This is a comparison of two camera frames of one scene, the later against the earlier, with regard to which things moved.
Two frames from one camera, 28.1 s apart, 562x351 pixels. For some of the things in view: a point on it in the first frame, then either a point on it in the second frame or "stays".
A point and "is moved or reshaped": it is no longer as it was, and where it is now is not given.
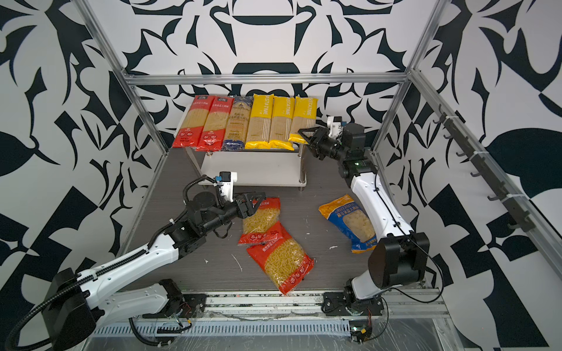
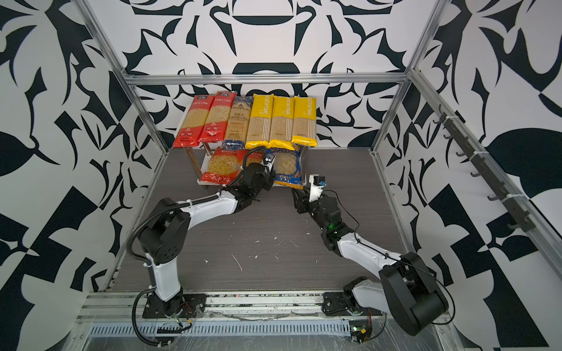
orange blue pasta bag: x=347 y=217 -> x=288 y=167
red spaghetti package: x=214 y=133 is moved or reshaped
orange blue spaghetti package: x=238 y=123 stays
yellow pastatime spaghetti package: x=259 y=126 stays
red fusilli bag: x=263 y=225 -> x=225 y=167
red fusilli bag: x=283 y=261 -> x=254 y=157
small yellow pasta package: x=304 y=118 stays
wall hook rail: x=520 y=219 stays
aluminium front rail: x=298 y=304 stays
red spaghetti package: x=189 y=134 stays
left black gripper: x=244 y=209 -> x=269 y=180
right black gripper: x=321 y=137 -> x=303 y=201
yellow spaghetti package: x=282 y=123 stays
